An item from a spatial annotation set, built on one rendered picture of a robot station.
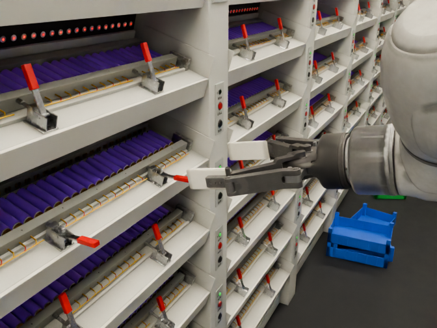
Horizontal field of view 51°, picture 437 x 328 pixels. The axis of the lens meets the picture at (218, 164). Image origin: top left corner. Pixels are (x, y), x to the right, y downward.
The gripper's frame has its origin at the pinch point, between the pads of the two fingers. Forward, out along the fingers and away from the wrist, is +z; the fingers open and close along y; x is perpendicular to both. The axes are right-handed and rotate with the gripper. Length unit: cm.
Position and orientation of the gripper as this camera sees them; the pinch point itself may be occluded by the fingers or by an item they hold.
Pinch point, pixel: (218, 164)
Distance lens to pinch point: 69.8
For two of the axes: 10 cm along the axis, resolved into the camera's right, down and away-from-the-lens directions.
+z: -8.7, 0.2, 5.0
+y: 4.7, -3.3, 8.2
